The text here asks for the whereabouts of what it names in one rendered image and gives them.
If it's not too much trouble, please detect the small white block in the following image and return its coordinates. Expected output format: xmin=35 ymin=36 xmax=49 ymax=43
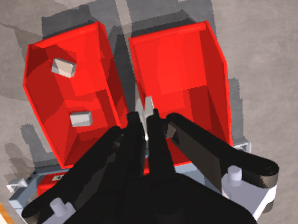
xmin=51 ymin=58 xmax=77 ymax=78

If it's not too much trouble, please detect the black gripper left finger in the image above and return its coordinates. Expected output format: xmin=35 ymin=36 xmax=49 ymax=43
xmin=21 ymin=99 xmax=148 ymax=224

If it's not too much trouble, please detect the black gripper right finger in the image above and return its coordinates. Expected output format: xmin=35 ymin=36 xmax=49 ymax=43
xmin=144 ymin=96 xmax=279 ymax=224

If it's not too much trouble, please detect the grey metal shelf frame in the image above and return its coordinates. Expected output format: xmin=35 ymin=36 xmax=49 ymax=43
xmin=6 ymin=137 xmax=251 ymax=224

